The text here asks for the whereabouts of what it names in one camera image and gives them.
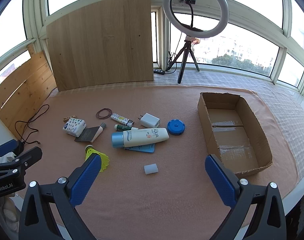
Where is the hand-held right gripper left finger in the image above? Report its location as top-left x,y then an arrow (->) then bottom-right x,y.
18,152 -> 102,240

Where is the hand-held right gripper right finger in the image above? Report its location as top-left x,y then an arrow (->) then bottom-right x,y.
205,154 -> 287,240

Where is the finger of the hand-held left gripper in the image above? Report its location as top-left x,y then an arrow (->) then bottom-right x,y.
0,146 -> 43,178
0,140 -> 25,164

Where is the yellow plastic shuttlecock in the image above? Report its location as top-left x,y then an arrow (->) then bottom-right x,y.
85,145 -> 109,172

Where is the brown cardboard box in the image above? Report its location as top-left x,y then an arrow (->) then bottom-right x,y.
197,92 -> 273,176

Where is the dotted white tissue pack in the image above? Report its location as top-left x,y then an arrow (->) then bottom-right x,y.
63,117 -> 86,137

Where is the blue packet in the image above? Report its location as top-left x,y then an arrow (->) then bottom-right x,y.
124,144 -> 155,153

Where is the white sunscreen tube blue cap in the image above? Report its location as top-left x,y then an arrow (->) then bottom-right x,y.
111,127 -> 170,148

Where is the person's left hand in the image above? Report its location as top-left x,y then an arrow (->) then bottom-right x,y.
0,196 -> 20,233

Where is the black and white tube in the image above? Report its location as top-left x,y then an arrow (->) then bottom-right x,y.
75,127 -> 100,143

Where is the green lip balm stick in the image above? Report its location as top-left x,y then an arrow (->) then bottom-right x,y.
114,124 -> 139,131

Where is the knotty pine wood panel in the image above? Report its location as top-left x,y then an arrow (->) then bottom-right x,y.
0,44 -> 58,128

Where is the brown rubber band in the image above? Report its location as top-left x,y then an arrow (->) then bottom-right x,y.
96,108 -> 113,119

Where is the blue round tape measure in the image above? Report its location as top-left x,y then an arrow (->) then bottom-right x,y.
167,119 -> 186,136

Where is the white patterned lighter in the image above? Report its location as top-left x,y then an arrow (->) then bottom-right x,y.
110,113 -> 134,127

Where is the white checked cloth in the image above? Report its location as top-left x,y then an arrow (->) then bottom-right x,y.
154,67 -> 304,178

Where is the black tripod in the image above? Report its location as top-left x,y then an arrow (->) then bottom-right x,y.
171,41 -> 200,84

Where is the large light wooden board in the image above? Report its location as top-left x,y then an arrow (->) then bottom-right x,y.
46,0 -> 154,92

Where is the red patterned tape wrap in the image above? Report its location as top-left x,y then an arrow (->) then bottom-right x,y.
184,36 -> 201,45

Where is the black gooseneck phone holder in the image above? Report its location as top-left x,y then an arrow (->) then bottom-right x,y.
176,0 -> 204,32

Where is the thin black loose cable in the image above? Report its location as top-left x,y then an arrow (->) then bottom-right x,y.
15,104 -> 50,145

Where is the white wall charger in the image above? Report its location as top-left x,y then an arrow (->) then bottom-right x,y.
138,113 -> 160,128

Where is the black ring light cable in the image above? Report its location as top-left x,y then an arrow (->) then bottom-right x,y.
166,34 -> 182,74

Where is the white ring light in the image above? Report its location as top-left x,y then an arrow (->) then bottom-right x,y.
163,0 -> 229,39

